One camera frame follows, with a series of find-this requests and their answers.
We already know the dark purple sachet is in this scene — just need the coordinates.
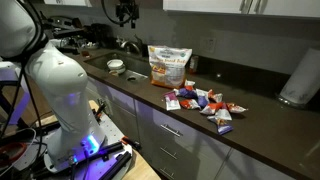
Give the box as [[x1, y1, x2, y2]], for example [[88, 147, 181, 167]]
[[174, 87, 198, 100]]

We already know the dark coffee machine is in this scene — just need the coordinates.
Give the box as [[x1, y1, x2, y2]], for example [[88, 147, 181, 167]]
[[89, 22, 114, 50]]

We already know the white paper towel roll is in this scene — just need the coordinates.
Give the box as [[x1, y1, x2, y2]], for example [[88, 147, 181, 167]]
[[276, 47, 320, 108]]

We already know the black clamp bar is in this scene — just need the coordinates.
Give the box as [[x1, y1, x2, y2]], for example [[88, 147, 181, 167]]
[[94, 141, 133, 180]]

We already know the small orange bottle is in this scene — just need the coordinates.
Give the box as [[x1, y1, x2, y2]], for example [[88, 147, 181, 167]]
[[189, 55, 200, 75]]

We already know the grey lower cabinet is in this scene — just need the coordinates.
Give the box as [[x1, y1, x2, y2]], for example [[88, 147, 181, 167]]
[[85, 76, 298, 180]]

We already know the purple sachet with orange print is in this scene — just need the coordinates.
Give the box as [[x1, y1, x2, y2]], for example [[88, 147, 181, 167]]
[[207, 115, 235, 136]]

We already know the steel kitchen sink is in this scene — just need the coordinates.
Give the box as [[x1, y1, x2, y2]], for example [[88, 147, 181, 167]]
[[84, 51, 153, 83]]

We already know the red sachet with white end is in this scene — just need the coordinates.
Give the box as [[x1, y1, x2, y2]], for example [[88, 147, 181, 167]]
[[207, 88, 224, 104]]

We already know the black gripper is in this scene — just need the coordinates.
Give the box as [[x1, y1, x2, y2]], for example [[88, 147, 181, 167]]
[[115, 0, 140, 30]]

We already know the short steel drawer handle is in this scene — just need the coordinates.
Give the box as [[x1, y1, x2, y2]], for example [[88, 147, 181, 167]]
[[159, 167, 175, 180], [159, 146, 179, 161]]

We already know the blue purple sachet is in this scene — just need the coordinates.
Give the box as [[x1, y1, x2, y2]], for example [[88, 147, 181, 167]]
[[195, 88, 211, 109]]

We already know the white upper cabinet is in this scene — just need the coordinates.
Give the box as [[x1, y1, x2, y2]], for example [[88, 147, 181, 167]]
[[162, 0, 320, 19]]

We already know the white purple flat sachet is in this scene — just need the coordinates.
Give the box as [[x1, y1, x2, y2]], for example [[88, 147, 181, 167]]
[[163, 90, 182, 112]]

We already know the chrome faucet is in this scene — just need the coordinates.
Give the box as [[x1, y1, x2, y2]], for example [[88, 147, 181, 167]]
[[116, 34, 144, 56]]

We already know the red cable coil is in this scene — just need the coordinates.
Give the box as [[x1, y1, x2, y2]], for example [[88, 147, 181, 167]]
[[0, 142, 28, 165]]

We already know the large white orange snack packet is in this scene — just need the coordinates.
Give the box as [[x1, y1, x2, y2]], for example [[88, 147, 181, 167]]
[[147, 45, 193, 90]]

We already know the purple lit stand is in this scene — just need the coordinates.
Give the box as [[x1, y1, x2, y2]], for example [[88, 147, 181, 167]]
[[0, 61, 32, 128]]

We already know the red white long sachet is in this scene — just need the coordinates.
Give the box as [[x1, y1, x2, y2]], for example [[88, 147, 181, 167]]
[[199, 101, 224, 116]]

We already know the red orange sachet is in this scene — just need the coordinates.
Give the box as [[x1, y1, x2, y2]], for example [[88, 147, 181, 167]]
[[179, 98, 202, 111]]

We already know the perforated robot base plate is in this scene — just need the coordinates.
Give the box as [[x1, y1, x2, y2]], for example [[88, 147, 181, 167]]
[[19, 113, 134, 180]]

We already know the white bowl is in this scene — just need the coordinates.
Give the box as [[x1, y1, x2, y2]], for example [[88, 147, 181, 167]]
[[106, 58, 127, 75]]

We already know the long steel drawer handle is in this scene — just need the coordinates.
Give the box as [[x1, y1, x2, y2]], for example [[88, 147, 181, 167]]
[[160, 123, 184, 138]]

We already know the wall power outlet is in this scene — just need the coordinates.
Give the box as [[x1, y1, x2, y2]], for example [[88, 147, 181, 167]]
[[203, 37, 218, 55]]

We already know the red white pointed sachet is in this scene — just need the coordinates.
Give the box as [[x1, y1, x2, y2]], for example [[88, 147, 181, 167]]
[[225, 102, 249, 115]]

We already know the white grey sachet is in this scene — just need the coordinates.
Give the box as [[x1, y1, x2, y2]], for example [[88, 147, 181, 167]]
[[214, 103, 233, 122]]

